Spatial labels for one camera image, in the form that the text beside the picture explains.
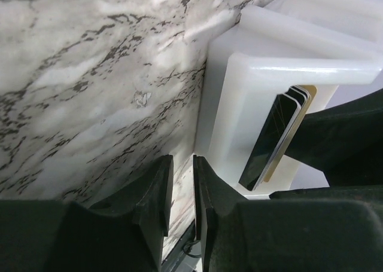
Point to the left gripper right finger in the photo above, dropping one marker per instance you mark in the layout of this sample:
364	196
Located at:
323	229

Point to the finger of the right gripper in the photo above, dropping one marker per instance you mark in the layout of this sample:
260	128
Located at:
344	142

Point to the credit cards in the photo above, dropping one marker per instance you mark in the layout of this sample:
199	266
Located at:
286	114

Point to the clear acrylic card box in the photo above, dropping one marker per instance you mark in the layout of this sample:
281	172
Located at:
249	65

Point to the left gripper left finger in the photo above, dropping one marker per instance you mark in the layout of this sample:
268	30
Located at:
123	232

